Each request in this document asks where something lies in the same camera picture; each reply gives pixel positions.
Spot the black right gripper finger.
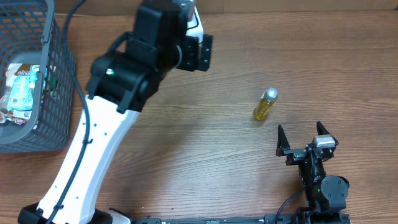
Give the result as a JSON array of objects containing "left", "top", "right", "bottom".
[
  {"left": 317, "top": 121, "right": 330, "bottom": 136},
  {"left": 275, "top": 125, "right": 290, "bottom": 156}
]

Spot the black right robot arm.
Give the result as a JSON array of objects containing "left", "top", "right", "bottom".
[{"left": 274, "top": 121, "right": 351, "bottom": 224}]

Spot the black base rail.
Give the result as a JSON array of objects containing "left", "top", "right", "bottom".
[{"left": 132, "top": 215, "right": 351, "bottom": 224}]

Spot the yellow dish soap bottle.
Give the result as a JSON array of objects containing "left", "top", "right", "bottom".
[{"left": 253, "top": 88, "right": 279, "bottom": 120}]

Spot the white barcode scanner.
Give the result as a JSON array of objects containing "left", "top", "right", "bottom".
[{"left": 186, "top": 7, "right": 204, "bottom": 44}]

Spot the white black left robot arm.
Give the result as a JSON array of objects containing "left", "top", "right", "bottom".
[{"left": 17, "top": 1, "right": 213, "bottom": 224}]

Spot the brown snack pouch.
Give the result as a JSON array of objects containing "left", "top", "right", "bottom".
[{"left": 1, "top": 63, "right": 40, "bottom": 125}]

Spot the grey plastic mesh basket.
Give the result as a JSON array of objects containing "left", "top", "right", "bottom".
[{"left": 1, "top": 0, "right": 76, "bottom": 153}]

